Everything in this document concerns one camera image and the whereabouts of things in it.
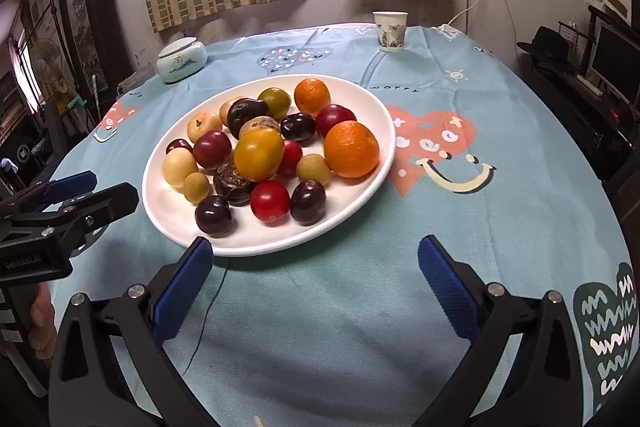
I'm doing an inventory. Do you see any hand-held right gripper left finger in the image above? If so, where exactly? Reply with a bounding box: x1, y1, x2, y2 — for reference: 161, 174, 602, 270
48, 237, 221, 427

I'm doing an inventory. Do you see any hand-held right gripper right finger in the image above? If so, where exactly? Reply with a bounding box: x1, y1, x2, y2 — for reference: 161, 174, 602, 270
418, 234, 587, 427

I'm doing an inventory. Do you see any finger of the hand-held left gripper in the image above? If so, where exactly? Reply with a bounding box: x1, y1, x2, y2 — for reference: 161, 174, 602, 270
10, 183, 139, 254
0, 171, 97, 215

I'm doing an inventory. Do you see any dark purple plum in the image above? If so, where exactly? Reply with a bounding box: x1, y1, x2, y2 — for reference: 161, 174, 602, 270
280, 112, 317, 144
195, 195, 235, 238
290, 180, 327, 226

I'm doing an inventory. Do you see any pale yellow round fruit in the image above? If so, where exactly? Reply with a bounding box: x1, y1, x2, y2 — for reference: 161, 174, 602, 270
162, 148, 199, 188

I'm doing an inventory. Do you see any small tan longan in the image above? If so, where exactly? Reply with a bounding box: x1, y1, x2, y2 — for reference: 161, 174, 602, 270
182, 172, 212, 204

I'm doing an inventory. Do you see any dark brown patterned fruit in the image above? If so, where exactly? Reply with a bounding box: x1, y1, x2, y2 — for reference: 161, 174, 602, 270
213, 161, 258, 206

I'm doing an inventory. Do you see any red cherry tomato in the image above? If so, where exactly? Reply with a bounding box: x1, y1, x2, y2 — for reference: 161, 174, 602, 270
276, 139, 304, 178
250, 180, 291, 224

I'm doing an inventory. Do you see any tan hollow-topped fruit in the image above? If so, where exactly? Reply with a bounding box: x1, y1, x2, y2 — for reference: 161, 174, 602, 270
187, 112, 223, 142

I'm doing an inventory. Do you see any white plate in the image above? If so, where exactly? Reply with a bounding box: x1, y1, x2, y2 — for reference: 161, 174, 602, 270
142, 74, 396, 257

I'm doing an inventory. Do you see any orange-yellow tomato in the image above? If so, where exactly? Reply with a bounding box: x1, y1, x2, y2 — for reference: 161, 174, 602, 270
233, 128, 285, 182

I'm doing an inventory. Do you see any large orange mandarin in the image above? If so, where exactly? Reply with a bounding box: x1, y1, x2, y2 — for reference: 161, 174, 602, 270
323, 120, 380, 178

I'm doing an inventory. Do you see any dark brown wrinkled fruit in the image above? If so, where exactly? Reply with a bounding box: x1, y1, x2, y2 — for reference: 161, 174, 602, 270
226, 98, 271, 140

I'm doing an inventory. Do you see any tan striped fruit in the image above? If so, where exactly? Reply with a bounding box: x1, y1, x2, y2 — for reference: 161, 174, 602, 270
238, 116, 282, 138

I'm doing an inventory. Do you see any yellow-green tomato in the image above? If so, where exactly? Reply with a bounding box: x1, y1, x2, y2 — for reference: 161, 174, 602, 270
257, 87, 292, 122

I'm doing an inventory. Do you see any small orange mandarin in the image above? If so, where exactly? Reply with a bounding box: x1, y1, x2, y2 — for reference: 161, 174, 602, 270
293, 78, 332, 116

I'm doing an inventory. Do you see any person's left hand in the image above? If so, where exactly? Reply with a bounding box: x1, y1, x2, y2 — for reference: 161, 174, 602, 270
27, 282, 57, 362

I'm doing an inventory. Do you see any black thread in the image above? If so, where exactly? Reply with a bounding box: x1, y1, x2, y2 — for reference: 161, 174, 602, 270
182, 257, 228, 375

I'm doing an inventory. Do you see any blue printed tablecloth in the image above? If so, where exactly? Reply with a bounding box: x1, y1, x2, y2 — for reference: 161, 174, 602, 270
47, 23, 636, 427

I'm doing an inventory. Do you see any standing fan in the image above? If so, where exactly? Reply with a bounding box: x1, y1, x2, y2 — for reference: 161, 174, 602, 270
27, 39, 68, 102

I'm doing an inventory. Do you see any white ceramic lidded jar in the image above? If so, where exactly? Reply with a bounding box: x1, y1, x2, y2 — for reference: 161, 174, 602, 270
156, 37, 208, 84

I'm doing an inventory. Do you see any dark framed picture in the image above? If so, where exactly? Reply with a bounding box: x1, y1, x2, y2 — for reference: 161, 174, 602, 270
56, 0, 133, 80

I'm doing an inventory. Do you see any black computer desk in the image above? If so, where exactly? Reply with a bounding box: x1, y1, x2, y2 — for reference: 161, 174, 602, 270
517, 4, 640, 180

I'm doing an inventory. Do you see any white remote control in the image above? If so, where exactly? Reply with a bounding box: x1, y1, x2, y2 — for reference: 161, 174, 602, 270
577, 73, 606, 96

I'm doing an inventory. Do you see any black hat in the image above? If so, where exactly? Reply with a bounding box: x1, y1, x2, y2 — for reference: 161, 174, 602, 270
516, 26, 576, 68

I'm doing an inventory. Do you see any printed paper cup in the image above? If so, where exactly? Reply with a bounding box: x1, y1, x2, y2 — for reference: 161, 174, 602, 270
372, 11, 408, 52

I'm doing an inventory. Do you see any computer monitor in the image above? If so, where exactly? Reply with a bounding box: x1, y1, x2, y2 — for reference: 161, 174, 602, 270
590, 23, 640, 105

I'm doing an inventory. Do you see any white power cable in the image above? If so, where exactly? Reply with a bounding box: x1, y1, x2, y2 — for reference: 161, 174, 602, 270
431, 0, 488, 30

